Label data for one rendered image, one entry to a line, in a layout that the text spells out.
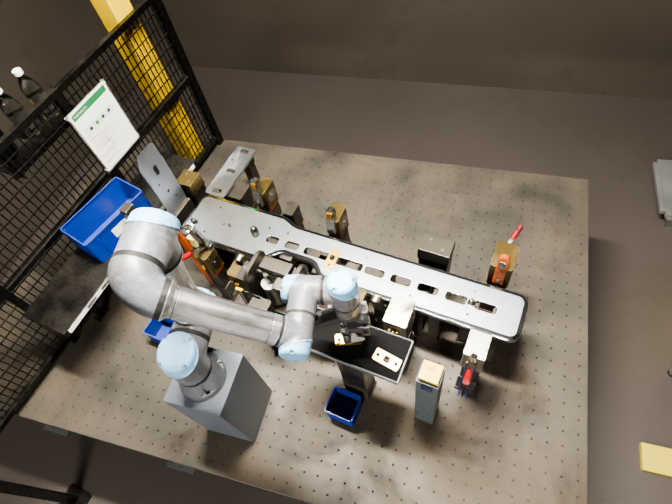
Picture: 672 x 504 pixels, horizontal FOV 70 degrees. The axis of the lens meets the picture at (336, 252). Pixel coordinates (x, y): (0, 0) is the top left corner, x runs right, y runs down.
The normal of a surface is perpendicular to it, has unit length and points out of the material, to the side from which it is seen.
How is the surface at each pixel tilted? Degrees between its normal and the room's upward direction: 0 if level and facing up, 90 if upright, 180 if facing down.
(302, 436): 0
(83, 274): 0
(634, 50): 90
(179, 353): 7
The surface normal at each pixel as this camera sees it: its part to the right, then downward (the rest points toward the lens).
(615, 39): -0.26, 0.83
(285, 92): -0.13, -0.53
